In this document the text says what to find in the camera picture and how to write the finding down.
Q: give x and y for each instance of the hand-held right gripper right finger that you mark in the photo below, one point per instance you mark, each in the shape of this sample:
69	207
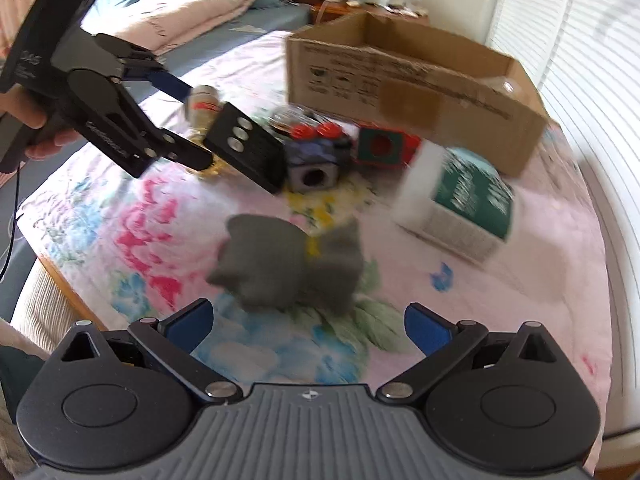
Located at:
427	329

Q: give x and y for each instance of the black device with round buttons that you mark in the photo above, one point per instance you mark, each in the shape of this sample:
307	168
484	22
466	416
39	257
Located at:
250	152

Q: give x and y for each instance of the white and green carton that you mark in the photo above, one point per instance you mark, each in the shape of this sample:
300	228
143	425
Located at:
465	195

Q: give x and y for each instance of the floral blanket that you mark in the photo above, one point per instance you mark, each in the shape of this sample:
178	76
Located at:
150	240

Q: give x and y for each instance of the cardboard box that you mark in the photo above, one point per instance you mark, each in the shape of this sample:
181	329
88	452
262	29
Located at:
360	75

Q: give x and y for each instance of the small red label bottle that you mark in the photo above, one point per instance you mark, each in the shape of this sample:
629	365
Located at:
202	102

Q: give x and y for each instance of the pink quilt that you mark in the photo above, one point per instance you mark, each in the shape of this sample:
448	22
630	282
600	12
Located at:
190	5

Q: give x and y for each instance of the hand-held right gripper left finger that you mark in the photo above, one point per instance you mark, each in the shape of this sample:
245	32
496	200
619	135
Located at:
187	326

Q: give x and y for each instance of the person's left hand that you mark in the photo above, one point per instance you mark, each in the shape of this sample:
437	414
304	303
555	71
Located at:
25	109

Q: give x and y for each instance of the white louvered closet door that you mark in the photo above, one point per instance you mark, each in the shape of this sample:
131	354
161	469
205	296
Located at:
600	110
530	10

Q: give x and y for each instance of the wooden nightstand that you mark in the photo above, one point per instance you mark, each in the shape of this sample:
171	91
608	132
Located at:
350	10

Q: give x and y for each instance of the beige ribbed fabric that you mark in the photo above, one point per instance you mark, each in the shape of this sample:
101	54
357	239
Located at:
45	310

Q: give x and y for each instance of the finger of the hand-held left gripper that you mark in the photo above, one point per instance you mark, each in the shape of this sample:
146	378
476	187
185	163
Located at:
192	155
170	85

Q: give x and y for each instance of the dark cube toy red knobs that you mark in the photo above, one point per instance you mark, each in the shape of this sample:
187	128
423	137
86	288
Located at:
317	160

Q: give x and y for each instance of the red toy train car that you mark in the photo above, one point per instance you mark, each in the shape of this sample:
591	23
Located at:
382	146

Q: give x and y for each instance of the grey elephant toy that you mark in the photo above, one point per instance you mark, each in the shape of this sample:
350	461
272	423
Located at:
280	265

